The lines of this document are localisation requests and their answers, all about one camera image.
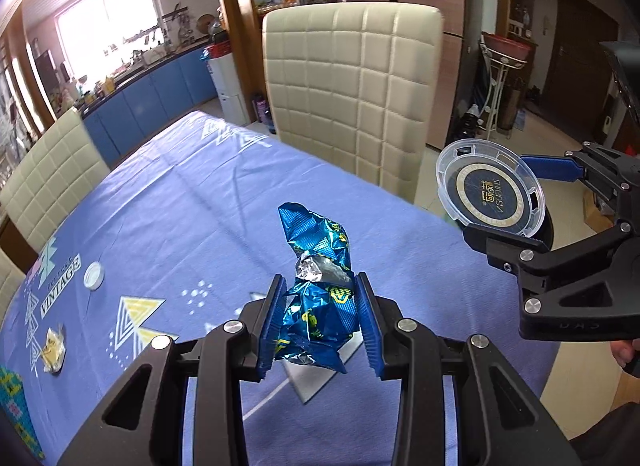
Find kitchen window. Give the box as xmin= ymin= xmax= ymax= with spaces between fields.
xmin=55 ymin=0 xmax=161 ymax=71

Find blue kitchen cabinets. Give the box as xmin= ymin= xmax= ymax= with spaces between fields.
xmin=82 ymin=48 xmax=221 ymax=167

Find clear plastic lid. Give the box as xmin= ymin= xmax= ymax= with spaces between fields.
xmin=435 ymin=140 xmax=546 ymax=237

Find purple bottle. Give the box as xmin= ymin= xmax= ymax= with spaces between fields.
xmin=251 ymin=92 xmax=275 ymax=127

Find yellow candy wrapper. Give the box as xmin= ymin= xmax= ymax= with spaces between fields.
xmin=40 ymin=325 xmax=68 ymax=375

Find dark wooden door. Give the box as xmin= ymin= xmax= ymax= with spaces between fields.
xmin=545 ymin=0 xmax=621 ymax=147

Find person's dark clothing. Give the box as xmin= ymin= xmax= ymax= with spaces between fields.
xmin=567 ymin=398 xmax=640 ymax=466

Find white water dispenser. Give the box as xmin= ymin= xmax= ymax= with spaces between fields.
xmin=206 ymin=43 xmax=250 ymax=127

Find white wire stand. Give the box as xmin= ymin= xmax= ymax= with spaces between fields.
xmin=480 ymin=32 xmax=538 ymax=139

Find red basin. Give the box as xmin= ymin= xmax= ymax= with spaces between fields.
xmin=482 ymin=32 xmax=536 ymax=62

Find large cream quilted chair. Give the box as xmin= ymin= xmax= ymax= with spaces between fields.
xmin=261 ymin=2 xmax=443 ymax=204

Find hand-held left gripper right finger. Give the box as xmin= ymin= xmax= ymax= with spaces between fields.
xmin=355 ymin=272 xmax=573 ymax=466

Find white bottle cap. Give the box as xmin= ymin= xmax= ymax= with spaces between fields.
xmin=84 ymin=262 xmax=105 ymax=291

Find cardboard box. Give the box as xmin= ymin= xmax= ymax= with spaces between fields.
xmin=584 ymin=188 xmax=616 ymax=233

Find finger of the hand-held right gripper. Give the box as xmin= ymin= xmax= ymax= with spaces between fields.
xmin=521 ymin=143 xmax=640 ymax=221
xmin=462 ymin=220 xmax=640 ymax=321

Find blue foil wrapper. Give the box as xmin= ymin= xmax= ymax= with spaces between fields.
xmin=272 ymin=202 xmax=362 ymax=374

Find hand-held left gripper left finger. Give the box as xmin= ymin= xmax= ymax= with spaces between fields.
xmin=59 ymin=273 xmax=287 ymax=466

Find person's right hand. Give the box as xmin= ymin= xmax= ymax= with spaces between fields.
xmin=612 ymin=338 xmax=640 ymax=372

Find blue printed tablecloth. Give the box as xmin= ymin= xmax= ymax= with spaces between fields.
xmin=0 ymin=110 xmax=558 ymax=466

